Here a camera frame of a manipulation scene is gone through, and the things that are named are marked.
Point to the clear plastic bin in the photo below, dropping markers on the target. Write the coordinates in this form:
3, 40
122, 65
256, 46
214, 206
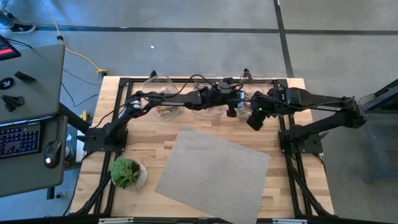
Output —
146, 88
205, 112
261, 84

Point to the person's leg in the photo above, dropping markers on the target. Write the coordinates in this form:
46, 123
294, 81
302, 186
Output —
5, 17

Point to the black computer mouse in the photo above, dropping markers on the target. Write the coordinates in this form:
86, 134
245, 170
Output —
52, 154

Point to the black round disc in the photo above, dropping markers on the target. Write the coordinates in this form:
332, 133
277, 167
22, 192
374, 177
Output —
6, 83

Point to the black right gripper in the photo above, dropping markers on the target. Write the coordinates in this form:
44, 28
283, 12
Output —
265, 102

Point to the grey woven placemat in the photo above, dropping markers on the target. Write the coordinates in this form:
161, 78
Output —
211, 174

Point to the black aluminium table frame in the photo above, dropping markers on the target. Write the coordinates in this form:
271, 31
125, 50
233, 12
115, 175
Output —
123, 82

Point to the grey desk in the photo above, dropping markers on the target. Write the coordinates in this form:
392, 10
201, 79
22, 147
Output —
40, 93

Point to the potted green succulent plant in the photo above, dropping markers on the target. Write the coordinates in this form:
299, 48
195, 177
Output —
124, 172

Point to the black table clamp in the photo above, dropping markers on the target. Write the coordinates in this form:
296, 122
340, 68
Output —
152, 74
247, 73

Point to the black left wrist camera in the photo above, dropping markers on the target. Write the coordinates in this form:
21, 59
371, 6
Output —
226, 83

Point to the device with red screen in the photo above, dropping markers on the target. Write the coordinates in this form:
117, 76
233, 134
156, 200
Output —
6, 49

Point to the small black desk item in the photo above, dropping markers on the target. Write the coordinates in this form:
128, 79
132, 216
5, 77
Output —
24, 76
12, 102

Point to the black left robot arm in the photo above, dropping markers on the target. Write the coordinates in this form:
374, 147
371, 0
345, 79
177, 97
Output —
174, 100

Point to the black backlit keyboard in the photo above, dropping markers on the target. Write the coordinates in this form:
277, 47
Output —
18, 140

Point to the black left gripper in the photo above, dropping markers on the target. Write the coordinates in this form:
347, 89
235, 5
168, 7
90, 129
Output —
220, 98

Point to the grey keyboard shelf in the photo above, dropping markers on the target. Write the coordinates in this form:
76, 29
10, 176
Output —
28, 177

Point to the person's shoe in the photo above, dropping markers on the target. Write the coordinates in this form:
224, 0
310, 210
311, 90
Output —
23, 28

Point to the yellow clamp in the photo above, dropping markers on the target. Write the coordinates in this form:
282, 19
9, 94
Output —
84, 115

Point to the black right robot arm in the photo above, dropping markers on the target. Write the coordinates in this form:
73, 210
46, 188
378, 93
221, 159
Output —
326, 107

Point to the white label strip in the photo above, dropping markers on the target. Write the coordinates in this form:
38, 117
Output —
116, 220
289, 221

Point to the grey metal cart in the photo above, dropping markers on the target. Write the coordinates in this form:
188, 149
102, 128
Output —
388, 99

